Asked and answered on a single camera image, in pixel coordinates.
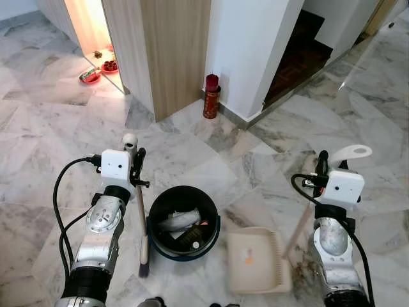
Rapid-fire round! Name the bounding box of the wooden handled broom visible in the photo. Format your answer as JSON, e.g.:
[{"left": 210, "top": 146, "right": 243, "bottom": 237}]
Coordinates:
[{"left": 123, "top": 133, "right": 151, "bottom": 278}]

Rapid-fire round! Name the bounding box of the beige long handled dustpan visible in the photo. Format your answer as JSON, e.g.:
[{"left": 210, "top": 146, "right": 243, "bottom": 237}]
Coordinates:
[{"left": 227, "top": 145, "right": 373, "bottom": 295}]

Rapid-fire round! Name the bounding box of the black bucket with blue rim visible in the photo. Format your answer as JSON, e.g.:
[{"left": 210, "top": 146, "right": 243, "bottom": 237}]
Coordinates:
[{"left": 146, "top": 185, "right": 222, "bottom": 262}]

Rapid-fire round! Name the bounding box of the crumpled white paper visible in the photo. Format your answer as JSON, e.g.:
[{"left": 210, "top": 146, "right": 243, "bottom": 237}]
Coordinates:
[{"left": 158, "top": 208, "right": 200, "bottom": 232}]

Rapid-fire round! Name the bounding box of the black rubbish piece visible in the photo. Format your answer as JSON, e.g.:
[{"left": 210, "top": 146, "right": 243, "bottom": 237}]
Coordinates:
[{"left": 176, "top": 224, "right": 212, "bottom": 250}]

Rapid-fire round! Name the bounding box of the red candle jar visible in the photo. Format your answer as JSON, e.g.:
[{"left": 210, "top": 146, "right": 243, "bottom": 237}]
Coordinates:
[{"left": 203, "top": 74, "right": 221, "bottom": 120}]

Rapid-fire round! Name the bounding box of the red plate with green offering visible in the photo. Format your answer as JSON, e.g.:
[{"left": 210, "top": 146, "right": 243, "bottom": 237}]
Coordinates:
[{"left": 79, "top": 68, "right": 102, "bottom": 84}]

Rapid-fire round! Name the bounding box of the red plate with red fruit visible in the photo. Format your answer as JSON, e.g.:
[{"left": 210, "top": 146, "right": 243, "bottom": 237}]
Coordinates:
[{"left": 101, "top": 59, "right": 120, "bottom": 74}]

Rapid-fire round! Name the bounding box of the dark wooden staircase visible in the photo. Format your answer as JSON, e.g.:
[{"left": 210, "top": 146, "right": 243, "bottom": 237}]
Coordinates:
[{"left": 264, "top": 10, "right": 333, "bottom": 106}]

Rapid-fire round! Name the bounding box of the light wood altar cabinet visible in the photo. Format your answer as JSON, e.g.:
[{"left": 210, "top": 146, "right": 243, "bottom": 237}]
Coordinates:
[{"left": 35, "top": 0, "right": 212, "bottom": 122}]

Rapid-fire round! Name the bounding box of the beige wooden door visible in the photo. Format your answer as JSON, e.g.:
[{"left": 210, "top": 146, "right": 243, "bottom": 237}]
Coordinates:
[{"left": 361, "top": 0, "right": 400, "bottom": 39}]

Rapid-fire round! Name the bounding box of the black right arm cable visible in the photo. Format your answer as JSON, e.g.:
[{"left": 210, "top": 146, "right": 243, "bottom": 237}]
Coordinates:
[{"left": 291, "top": 173, "right": 374, "bottom": 306}]

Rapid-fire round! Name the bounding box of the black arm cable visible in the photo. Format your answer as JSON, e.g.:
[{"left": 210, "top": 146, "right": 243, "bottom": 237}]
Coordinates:
[
  {"left": 52, "top": 155, "right": 104, "bottom": 279},
  {"left": 291, "top": 173, "right": 374, "bottom": 306}
]

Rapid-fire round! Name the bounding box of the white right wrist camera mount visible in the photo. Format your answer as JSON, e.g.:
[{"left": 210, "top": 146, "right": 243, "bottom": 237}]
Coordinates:
[{"left": 318, "top": 169, "right": 366, "bottom": 207}]

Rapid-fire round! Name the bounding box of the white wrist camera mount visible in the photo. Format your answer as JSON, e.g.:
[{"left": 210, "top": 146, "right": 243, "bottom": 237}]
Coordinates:
[
  {"left": 101, "top": 150, "right": 133, "bottom": 187},
  {"left": 318, "top": 169, "right": 366, "bottom": 207}
]

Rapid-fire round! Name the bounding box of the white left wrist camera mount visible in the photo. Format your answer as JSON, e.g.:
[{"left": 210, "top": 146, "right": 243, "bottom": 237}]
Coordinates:
[{"left": 101, "top": 150, "right": 133, "bottom": 187}]

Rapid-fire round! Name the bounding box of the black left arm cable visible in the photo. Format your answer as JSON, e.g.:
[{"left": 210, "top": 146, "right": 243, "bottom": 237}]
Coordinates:
[{"left": 52, "top": 155, "right": 104, "bottom": 279}]

